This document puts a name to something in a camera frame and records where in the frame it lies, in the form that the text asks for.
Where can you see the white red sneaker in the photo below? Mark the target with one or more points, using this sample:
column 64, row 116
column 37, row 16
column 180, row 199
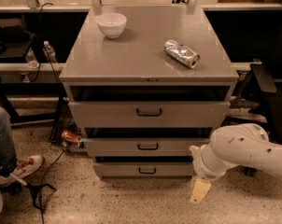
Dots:
column 24, row 168

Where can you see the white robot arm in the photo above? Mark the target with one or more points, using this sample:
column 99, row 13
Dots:
column 230, row 146

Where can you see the clear plastic cup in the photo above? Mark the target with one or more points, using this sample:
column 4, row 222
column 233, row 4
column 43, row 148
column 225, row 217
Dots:
column 31, row 59

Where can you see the black tripod stand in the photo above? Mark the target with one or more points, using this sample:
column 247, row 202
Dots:
column 35, row 190

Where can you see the orange plastic bottle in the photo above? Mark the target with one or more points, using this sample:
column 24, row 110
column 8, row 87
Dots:
column 72, row 138

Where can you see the black office chair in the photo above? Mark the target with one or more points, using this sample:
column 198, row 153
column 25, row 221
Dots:
column 267, row 78

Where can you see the clear plastic water bottle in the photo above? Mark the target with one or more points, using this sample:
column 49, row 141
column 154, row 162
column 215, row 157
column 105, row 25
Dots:
column 50, row 52

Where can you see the grey metal drawer cabinet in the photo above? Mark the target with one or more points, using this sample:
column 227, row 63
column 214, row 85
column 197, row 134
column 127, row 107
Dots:
column 135, row 68

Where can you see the silver crushed can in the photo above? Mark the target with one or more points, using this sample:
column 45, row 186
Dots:
column 181, row 53

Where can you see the grey top drawer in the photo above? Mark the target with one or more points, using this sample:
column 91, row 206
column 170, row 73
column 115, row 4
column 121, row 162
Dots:
column 148, row 114

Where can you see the white ceramic bowl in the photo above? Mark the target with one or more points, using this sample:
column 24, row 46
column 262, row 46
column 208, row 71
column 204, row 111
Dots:
column 111, row 25

